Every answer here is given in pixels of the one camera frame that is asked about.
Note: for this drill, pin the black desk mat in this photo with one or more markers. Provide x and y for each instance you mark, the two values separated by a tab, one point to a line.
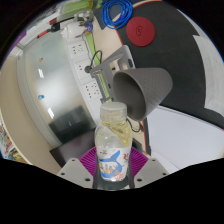
186	56

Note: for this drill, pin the white wall socket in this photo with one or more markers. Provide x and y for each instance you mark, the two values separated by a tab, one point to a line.
83	69
92	90
77	50

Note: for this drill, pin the small white paper sheet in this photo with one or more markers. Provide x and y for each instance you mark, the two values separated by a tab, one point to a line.
213	76

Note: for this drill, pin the clear white-capped drink bottle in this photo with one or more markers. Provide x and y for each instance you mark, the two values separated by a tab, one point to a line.
113	143

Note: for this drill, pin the grey metal laptop stand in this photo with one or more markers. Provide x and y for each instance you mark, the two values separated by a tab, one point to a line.
123	55

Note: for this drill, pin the black computer monitor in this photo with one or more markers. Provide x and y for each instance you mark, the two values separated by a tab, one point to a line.
71	155

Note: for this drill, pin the flat round red coaster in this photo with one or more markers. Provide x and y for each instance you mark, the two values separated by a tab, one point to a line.
140	31

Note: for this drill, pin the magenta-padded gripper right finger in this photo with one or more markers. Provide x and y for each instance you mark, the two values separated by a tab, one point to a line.
138	163

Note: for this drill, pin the grey cup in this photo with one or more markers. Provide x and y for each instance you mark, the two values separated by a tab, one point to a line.
146	86

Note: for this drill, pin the large white paper sheet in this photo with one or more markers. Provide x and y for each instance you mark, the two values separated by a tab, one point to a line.
180	140

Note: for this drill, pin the dark wine bottle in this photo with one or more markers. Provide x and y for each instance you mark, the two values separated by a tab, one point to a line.
58	26

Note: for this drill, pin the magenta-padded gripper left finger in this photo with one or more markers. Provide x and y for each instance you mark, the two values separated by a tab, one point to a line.
88	163

